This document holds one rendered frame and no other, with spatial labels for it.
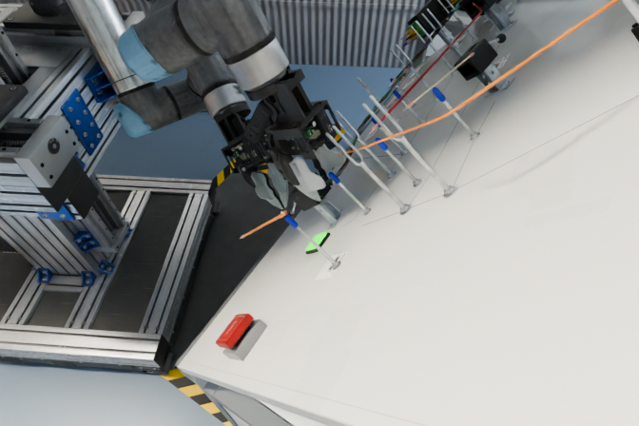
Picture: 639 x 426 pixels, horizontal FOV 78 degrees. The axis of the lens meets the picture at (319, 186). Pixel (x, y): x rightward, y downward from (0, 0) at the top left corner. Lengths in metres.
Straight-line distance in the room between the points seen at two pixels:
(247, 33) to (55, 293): 1.57
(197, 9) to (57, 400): 1.69
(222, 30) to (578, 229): 0.42
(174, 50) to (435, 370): 0.45
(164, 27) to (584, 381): 0.52
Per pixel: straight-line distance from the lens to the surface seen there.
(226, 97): 0.77
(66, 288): 1.89
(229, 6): 0.51
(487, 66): 0.63
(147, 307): 1.70
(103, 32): 0.87
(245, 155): 0.75
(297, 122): 0.54
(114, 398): 1.88
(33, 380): 2.06
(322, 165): 0.64
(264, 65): 0.52
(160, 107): 0.86
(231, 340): 0.58
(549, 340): 0.26
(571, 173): 0.37
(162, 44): 0.56
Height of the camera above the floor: 1.67
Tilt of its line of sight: 49 degrees down
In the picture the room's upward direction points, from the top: straight up
